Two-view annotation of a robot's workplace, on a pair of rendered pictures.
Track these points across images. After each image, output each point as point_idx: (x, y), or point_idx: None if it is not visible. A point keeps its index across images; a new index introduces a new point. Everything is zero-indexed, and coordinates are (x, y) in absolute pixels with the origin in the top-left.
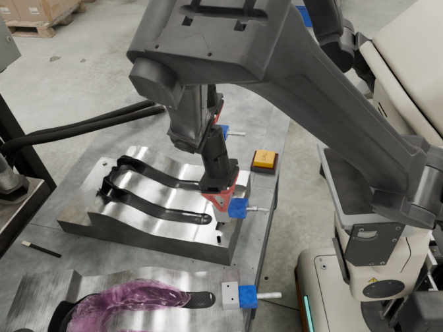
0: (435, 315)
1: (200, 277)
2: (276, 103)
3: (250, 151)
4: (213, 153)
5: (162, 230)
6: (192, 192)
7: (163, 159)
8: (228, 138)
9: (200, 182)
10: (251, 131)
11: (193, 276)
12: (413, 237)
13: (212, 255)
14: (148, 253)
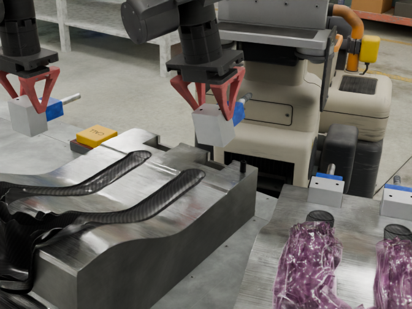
0: (352, 138)
1: (282, 216)
2: None
3: (59, 152)
4: (214, 9)
5: (180, 219)
6: (123, 176)
7: (19, 176)
8: (2, 160)
9: (215, 65)
10: (18, 141)
11: (278, 221)
12: (307, 78)
13: (242, 206)
14: (177, 294)
